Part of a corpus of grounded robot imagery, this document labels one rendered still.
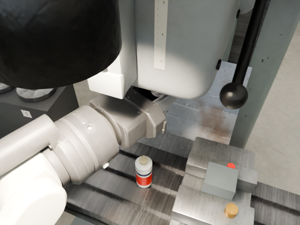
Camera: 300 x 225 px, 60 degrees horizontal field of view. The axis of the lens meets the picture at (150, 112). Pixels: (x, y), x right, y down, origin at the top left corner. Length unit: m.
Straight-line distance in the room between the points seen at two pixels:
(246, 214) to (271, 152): 1.52
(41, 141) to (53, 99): 0.33
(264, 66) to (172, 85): 0.54
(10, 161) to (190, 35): 0.22
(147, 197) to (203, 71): 0.45
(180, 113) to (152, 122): 0.47
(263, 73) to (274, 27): 0.14
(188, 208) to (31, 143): 0.33
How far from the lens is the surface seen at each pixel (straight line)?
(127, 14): 0.24
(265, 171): 1.95
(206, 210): 0.54
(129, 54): 0.26
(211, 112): 0.83
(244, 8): 0.44
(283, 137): 2.20
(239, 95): 0.29
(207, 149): 0.67
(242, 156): 0.68
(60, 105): 0.66
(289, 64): 2.99
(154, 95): 0.40
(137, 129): 0.37
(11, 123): 0.74
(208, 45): 0.26
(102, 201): 0.67
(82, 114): 0.35
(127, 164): 0.71
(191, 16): 0.24
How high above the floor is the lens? 1.52
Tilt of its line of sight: 46 degrees down
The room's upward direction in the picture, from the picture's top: straight up
